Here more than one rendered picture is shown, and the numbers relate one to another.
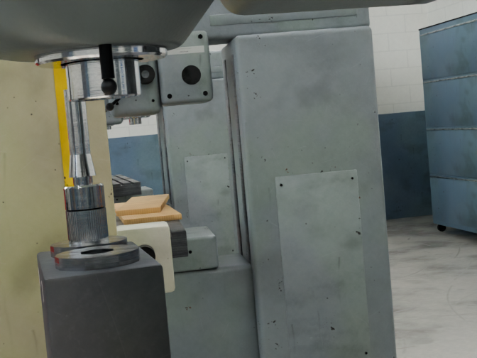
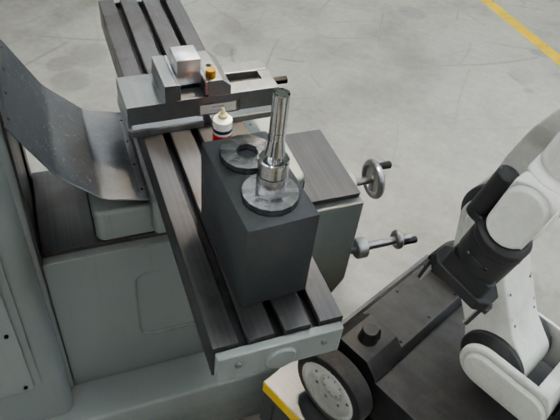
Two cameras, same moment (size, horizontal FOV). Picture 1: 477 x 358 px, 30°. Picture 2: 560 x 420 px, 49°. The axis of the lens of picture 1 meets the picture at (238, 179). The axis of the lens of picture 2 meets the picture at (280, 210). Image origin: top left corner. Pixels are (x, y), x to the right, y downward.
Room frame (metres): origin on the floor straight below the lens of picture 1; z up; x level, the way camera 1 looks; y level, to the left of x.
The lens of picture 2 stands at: (1.71, 0.03, 1.77)
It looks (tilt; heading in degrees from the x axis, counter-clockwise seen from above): 44 degrees down; 166
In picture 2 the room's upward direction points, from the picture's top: 8 degrees clockwise
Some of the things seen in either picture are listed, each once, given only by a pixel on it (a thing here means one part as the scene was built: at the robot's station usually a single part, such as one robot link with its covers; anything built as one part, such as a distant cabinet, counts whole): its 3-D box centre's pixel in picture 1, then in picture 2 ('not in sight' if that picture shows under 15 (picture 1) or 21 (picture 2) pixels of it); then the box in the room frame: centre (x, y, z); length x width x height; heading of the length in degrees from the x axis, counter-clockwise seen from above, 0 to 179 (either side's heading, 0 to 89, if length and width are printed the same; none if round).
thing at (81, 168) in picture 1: (78, 137); (277, 126); (1.04, 0.18, 1.26); 0.03 x 0.03 x 0.11
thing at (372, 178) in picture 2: not in sight; (362, 181); (0.49, 0.57, 0.63); 0.16 x 0.12 x 0.12; 101
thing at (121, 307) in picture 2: not in sight; (200, 260); (0.58, 0.11, 0.43); 0.80 x 0.30 x 0.60; 101
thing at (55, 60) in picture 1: (101, 55); not in sight; (0.59, 0.08, 1.31); 0.09 x 0.09 x 0.01
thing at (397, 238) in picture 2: not in sight; (384, 242); (0.62, 0.63, 0.51); 0.22 x 0.06 x 0.06; 101
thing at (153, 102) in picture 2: not in sight; (198, 87); (0.54, 0.10, 0.99); 0.35 x 0.15 x 0.11; 102
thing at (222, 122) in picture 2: not in sight; (222, 129); (0.70, 0.14, 0.99); 0.04 x 0.04 x 0.11
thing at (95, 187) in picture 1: (83, 189); (273, 159); (1.04, 0.18, 1.19); 0.05 x 0.05 x 0.01
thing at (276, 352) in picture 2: not in sight; (190, 132); (0.58, 0.08, 0.89); 1.24 x 0.23 x 0.08; 11
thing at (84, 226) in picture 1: (86, 217); (272, 177); (1.04, 0.18, 1.16); 0.05 x 0.05 x 0.06
